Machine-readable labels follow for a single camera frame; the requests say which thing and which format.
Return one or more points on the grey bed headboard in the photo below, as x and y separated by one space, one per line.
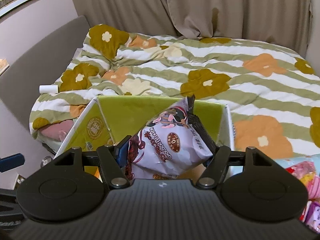
42 64

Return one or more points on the pink plush toy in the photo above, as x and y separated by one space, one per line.
57 131

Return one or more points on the light blue snack package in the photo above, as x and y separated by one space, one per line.
315 159

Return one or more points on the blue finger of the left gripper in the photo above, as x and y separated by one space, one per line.
11 162

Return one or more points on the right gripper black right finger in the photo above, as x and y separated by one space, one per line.
217 167

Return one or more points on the green white cardboard box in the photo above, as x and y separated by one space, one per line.
109 119

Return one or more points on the pink snack packages pile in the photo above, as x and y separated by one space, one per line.
306 172

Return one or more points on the beige curtain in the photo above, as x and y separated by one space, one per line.
283 22

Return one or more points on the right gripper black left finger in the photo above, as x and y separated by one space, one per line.
111 160

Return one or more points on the white purple snack bag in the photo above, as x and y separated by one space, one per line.
170 144

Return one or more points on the floral striped quilt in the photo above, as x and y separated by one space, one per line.
272 92

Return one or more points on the white cylindrical roll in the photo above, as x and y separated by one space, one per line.
48 89

